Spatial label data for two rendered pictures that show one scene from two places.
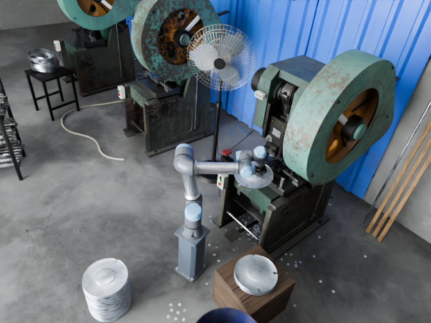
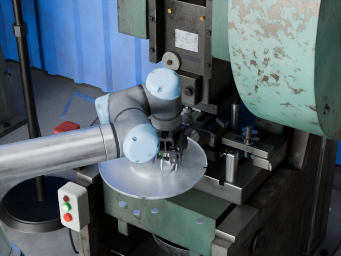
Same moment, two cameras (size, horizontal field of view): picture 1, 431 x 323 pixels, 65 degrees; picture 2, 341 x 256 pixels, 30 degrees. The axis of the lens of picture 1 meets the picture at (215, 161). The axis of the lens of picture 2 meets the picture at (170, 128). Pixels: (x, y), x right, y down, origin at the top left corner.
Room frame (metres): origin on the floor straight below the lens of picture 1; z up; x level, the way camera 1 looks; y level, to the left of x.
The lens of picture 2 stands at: (0.53, 0.01, 1.74)
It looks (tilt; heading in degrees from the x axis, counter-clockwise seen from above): 31 degrees down; 346
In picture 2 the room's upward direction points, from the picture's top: straight up
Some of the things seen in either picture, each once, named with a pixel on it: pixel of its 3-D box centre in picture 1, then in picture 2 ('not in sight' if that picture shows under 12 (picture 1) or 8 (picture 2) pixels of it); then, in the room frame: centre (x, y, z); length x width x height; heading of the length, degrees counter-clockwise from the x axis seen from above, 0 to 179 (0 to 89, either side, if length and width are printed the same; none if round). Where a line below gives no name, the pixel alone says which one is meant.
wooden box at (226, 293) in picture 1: (251, 289); not in sight; (1.36, -0.34, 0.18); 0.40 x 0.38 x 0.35; 130
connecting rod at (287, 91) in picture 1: (290, 104); not in sight; (2.11, -0.47, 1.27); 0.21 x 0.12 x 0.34; 133
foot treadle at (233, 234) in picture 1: (253, 223); not in sight; (2.02, -0.38, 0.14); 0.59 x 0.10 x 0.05; 133
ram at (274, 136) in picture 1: (279, 134); (195, 44); (2.08, -0.44, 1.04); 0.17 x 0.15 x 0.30; 133
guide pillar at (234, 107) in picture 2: not in sight; (235, 110); (2.09, -0.58, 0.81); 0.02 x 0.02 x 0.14
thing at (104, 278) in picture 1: (105, 276); not in sight; (1.26, 0.65, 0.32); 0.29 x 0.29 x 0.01
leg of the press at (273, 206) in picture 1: (304, 203); (291, 212); (2.01, -0.76, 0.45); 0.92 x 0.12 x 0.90; 133
